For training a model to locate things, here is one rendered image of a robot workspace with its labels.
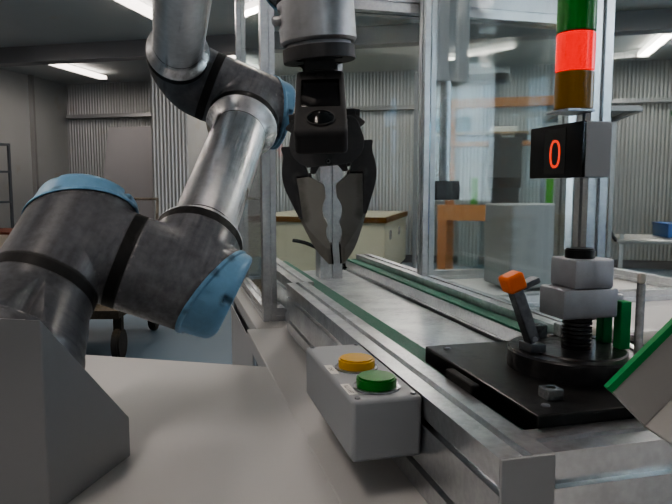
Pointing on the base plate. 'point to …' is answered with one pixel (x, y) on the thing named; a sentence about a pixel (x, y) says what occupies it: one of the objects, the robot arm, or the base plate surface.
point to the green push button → (376, 381)
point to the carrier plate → (524, 388)
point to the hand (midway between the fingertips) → (336, 252)
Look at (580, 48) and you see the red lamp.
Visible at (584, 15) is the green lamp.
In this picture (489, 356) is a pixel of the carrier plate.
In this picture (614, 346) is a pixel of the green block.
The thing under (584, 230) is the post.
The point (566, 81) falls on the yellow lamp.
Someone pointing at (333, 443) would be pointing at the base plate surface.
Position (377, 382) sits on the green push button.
